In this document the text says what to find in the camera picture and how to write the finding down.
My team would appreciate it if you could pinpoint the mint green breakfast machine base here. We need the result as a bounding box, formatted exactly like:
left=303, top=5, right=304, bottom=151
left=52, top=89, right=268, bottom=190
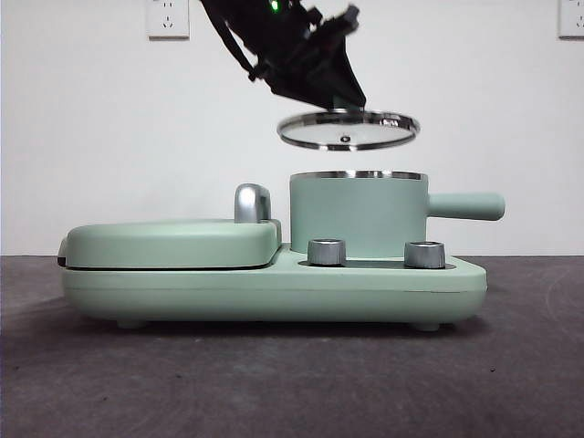
left=61, top=243, right=489, bottom=332

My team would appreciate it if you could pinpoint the thin black camera cable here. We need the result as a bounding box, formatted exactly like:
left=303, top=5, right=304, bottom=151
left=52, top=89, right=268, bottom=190
left=199, top=0, right=260, bottom=83

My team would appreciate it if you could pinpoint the mint green hinged grill cover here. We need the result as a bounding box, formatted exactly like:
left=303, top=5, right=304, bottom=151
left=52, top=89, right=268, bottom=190
left=57, top=183, right=284, bottom=270

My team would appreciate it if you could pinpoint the silver control knob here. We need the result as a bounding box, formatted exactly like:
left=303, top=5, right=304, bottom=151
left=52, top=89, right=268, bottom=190
left=308, top=237, right=348, bottom=266
left=404, top=240, right=446, bottom=269

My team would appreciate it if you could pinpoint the white wall socket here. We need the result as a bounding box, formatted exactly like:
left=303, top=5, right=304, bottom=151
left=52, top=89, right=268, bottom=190
left=146, top=0, right=191, bottom=40
left=558, top=0, right=584, bottom=40

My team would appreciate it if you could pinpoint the glass lid with green knob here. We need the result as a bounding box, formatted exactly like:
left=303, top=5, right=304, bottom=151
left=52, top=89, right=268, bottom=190
left=276, top=93, right=420, bottom=151

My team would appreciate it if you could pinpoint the mint green handled pot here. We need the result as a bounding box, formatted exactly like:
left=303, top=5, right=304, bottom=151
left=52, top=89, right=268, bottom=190
left=288, top=169, right=506, bottom=256

